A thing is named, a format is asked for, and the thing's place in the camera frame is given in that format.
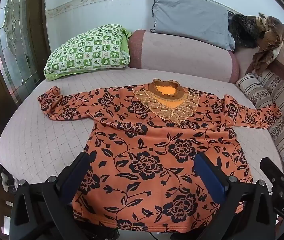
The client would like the green checkered pillow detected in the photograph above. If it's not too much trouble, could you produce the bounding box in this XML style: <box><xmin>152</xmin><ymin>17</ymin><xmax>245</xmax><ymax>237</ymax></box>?
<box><xmin>43</xmin><ymin>24</ymin><xmax>132</xmax><ymax>82</ymax></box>

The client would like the floral wall border strip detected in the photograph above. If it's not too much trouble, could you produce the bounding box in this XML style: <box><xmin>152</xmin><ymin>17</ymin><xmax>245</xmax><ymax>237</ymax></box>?
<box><xmin>46</xmin><ymin>0</ymin><xmax>237</xmax><ymax>18</ymax></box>

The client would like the brown fur garment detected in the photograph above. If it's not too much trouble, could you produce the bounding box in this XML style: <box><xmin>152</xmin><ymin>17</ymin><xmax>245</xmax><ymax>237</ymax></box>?
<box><xmin>245</xmin><ymin>12</ymin><xmax>284</xmax><ymax>75</ymax></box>

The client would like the orange floral sweater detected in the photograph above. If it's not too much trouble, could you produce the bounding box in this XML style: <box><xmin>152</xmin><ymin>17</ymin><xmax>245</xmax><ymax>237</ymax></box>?
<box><xmin>38</xmin><ymin>78</ymin><xmax>282</xmax><ymax>233</ymax></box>

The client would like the wooden door frame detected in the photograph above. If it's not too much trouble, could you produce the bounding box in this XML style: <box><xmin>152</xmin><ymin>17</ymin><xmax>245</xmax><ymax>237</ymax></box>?
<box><xmin>26</xmin><ymin>0</ymin><xmax>52</xmax><ymax>85</ymax></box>

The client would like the pink quilted mattress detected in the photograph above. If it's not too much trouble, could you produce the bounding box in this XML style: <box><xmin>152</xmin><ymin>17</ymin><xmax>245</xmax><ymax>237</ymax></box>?
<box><xmin>0</xmin><ymin>67</ymin><xmax>284</xmax><ymax>193</ymax></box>

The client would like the dark fur garment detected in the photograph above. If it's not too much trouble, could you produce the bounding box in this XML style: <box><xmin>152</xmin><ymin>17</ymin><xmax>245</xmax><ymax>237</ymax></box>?
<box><xmin>228</xmin><ymin>14</ymin><xmax>266</xmax><ymax>49</ymax></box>

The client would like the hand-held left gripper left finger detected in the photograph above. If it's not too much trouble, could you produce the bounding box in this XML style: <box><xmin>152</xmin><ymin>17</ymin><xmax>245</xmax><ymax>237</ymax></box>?
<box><xmin>10</xmin><ymin>151</ymin><xmax>91</xmax><ymax>240</ymax></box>

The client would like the leaded glass door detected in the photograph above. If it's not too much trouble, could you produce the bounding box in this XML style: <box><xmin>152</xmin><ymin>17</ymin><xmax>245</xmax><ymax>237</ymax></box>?
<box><xmin>0</xmin><ymin>0</ymin><xmax>42</xmax><ymax>105</ymax></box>

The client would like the grey pillow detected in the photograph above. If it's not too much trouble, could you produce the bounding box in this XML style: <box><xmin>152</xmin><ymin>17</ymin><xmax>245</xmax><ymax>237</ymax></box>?
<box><xmin>150</xmin><ymin>0</ymin><xmax>236</xmax><ymax>52</ymax></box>

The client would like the striped bolster cushion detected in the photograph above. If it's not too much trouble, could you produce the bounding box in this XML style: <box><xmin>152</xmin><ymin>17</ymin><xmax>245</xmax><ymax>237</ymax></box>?
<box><xmin>235</xmin><ymin>73</ymin><xmax>273</xmax><ymax>110</ymax></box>

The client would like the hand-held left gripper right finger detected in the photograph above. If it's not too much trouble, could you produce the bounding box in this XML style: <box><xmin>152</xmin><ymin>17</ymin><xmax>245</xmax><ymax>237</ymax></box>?
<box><xmin>194</xmin><ymin>152</ymin><xmax>277</xmax><ymax>240</ymax></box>

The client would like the pink bolster cushion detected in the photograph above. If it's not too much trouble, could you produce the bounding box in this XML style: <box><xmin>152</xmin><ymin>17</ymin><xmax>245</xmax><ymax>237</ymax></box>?
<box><xmin>128</xmin><ymin>29</ymin><xmax>240</xmax><ymax>84</ymax></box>

